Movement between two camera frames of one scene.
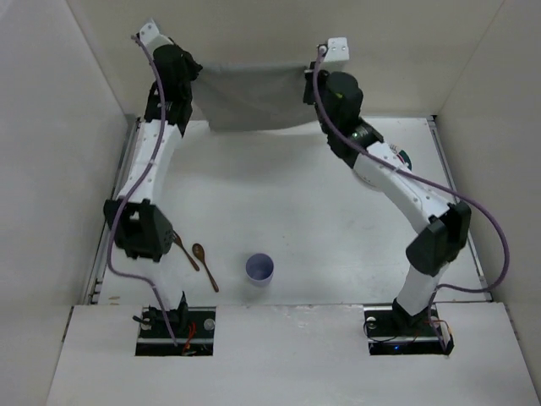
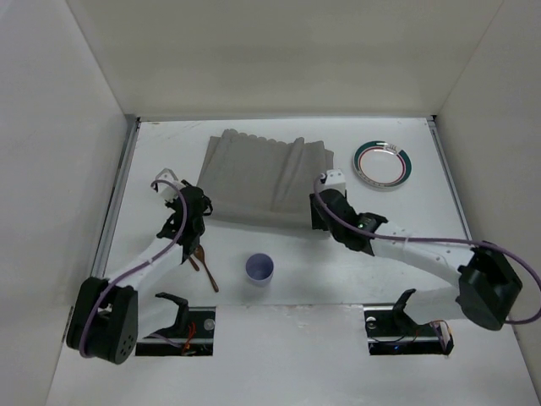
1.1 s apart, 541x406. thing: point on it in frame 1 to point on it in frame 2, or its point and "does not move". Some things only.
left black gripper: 191,69 to 186,236
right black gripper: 309,85 to 318,216
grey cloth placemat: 243,96 to 257,180
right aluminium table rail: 454,191 does not move
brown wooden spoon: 199,251 does not move
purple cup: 259,269 does not move
